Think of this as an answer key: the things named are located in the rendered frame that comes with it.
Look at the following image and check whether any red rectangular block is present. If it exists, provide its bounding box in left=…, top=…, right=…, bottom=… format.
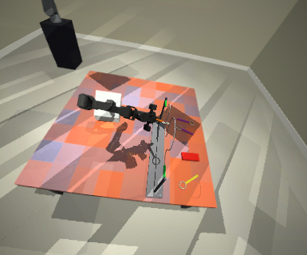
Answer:
left=181, top=152, right=199, bottom=162

